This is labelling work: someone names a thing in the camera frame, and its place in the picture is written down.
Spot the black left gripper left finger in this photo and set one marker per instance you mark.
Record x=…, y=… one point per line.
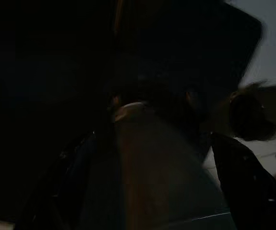
x=61, y=187

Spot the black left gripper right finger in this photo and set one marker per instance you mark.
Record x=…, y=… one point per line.
x=253, y=191

